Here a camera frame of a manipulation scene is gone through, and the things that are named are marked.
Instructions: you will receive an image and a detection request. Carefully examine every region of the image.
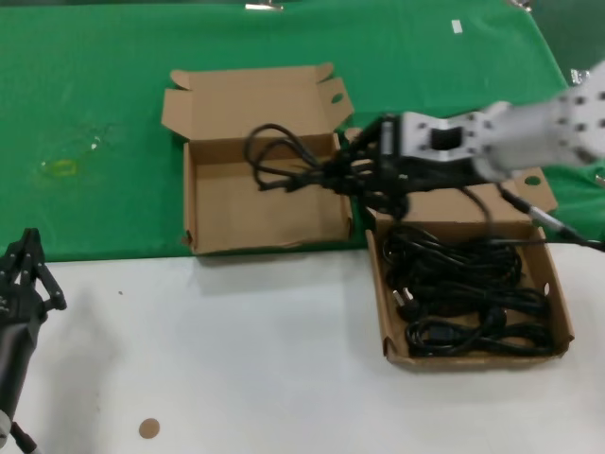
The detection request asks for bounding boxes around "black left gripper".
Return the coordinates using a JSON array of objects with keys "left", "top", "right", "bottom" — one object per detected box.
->
[{"left": 0, "top": 227, "right": 68, "bottom": 411}]

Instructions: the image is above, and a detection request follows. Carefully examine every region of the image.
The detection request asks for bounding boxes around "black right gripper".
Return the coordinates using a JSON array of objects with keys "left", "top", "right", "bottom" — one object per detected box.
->
[{"left": 320, "top": 114, "right": 483, "bottom": 218}]

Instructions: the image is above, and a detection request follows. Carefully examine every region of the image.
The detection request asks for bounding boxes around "black power cable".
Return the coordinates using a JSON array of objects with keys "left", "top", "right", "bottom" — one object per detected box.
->
[
  {"left": 405, "top": 306, "right": 555, "bottom": 359},
  {"left": 382, "top": 225, "right": 524, "bottom": 289},
  {"left": 243, "top": 123, "right": 332, "bottom": 194},
  {"left": 389, "top": 278, "right": 552, "bottom": 327}
]

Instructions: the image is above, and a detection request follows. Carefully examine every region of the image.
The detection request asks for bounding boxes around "cardboard box with open lid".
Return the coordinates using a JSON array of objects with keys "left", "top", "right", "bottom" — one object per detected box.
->
[
  {"left": 160, "top": 63, "right": 355, "bottom": 256},
  {"left": 343, "top": 127, "right": 576, "bottom": 375}
]

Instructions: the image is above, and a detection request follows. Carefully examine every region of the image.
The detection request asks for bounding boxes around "clear film scrap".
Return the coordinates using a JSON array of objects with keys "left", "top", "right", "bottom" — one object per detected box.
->
[{"left": 70, "top": 122, "right": 118, "bottom": 153}]

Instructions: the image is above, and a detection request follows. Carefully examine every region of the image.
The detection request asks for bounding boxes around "green table cloth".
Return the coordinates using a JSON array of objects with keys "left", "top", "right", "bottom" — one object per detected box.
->
[{"left": 0, "top": 3, "right": 605, "bottom": 266}]

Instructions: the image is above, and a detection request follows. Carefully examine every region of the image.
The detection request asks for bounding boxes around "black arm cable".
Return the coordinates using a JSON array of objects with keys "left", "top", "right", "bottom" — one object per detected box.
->
[
  {"left": 461, "top": 184, "right": 549, "bottom": 247},
  {"left": 8, "top": 422, "right": 40, "bottom": 454}
]

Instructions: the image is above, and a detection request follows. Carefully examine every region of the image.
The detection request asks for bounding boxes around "cable with silver connector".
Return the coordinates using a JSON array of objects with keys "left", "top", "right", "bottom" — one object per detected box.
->
[{"left": 498, "top": 182, "right": 605, "bottom": 252}]

